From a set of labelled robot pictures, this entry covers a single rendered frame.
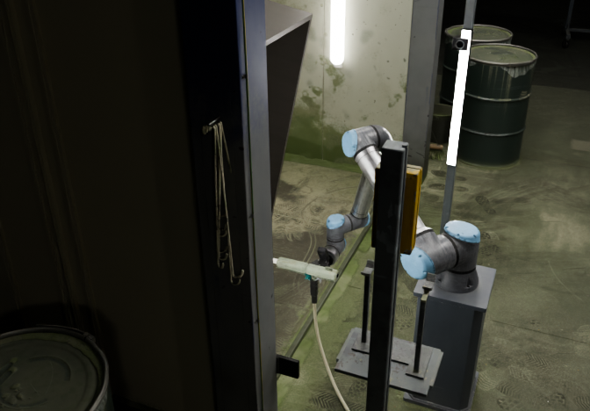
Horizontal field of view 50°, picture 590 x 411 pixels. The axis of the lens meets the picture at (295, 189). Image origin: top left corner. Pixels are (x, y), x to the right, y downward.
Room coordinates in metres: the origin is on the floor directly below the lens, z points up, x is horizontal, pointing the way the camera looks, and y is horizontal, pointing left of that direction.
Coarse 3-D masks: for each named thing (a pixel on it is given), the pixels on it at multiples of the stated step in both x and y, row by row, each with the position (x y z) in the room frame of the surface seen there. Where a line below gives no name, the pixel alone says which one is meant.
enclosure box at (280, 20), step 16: (272, 16) 2.87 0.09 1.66; (288, 16) 2.91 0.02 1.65; (304, 16) 2.95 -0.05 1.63; (272, 32) 2.64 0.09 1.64; (288, 32) 3.07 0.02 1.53; (304, 32) 3.04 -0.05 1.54; (272, 48) 3.10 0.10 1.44; (288, 48) 3.07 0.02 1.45; (304, 48) 3.01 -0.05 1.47; (272, 64) 3.10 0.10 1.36; (288, 64) 3.07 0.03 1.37; (272, 80) 3.10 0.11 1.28; (288, 80) 3.07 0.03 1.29; (272, 96) 3.10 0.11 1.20; (288, 96) 3.07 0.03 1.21; (272, 112) 3.10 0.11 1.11; (288, 112) 3.07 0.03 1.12; (272, 128) 3.10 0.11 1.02; (288, 128) 3.04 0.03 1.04; (272, 144) 3.10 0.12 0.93; (272, 160) 3.10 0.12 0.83; (272, 176) 3.10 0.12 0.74; (272, 192) 3.10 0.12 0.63; (272, 208) 3.08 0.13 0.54
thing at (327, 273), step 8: (280, 264) 2.53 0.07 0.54; (288, 264) 2.52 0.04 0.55; (296, 264) 2.51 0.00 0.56; (304, 264) 2.51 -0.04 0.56; (312, 264) 2.50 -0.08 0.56; (296, 272) 2.50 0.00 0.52; (304, 272) 2.49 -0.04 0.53; (312, 272) 2.47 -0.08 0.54; (320, 272) 2.45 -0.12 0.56; (328, 272) 2.44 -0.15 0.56; (336, 272) 2.44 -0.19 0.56; (312, 280) 2.48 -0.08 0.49; (336, 280) 2.43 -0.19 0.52; (312, 288) 2.48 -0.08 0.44; (312, 296) 2.48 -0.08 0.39
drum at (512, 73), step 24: (528, 48) 5.01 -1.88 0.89; (480, 72) 4.71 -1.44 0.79; (504, 72) 4.64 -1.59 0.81; (528, 72) 4.69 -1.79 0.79; (480, 96) 4.69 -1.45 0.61; (504, 96) 4.63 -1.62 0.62; (528, 96) 4.72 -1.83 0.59; (480, 120) 4.68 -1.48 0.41; (504, 120) 4.64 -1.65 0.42; (480, 144) 4.67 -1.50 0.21; (504, 144) 4.64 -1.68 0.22
